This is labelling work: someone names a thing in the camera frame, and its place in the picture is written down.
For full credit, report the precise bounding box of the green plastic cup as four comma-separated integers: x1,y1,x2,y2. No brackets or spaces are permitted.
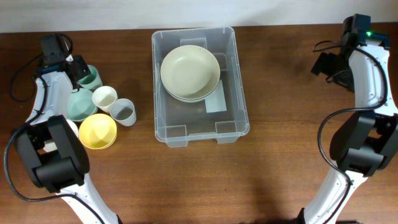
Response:
78,65,103,91

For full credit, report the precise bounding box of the cream plastic cup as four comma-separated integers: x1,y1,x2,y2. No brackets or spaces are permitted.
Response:
92,86,118,113

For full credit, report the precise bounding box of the cream white plate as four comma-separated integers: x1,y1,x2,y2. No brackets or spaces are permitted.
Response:
160,45,221,99

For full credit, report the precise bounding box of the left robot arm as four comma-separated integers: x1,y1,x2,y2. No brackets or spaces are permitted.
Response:
3,34,121,223

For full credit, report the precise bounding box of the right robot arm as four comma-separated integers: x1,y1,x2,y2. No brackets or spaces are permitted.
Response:
293,14,397,223

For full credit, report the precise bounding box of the green bowl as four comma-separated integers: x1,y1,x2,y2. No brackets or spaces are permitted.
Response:
67,88,98,122

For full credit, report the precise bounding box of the white bowl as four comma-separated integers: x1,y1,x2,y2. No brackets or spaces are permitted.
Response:
43,118,80,153

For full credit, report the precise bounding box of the grey plastic cup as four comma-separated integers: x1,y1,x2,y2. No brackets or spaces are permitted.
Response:
110,98,137,126

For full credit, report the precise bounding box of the yellow bowl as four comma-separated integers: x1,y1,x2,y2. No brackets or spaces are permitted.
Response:
79,113,118,150

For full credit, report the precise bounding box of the beige plate in bin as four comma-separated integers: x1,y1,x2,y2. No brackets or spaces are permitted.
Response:
162,82,220,103

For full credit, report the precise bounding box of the white label in bin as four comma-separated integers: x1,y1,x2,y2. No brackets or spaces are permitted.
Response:
205,80,227,113

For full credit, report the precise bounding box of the clear plastic storage bin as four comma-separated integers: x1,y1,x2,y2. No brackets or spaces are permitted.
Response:
152,27,250,147

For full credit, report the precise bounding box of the right black cable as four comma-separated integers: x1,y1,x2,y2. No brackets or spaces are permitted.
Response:
312,39,389,224

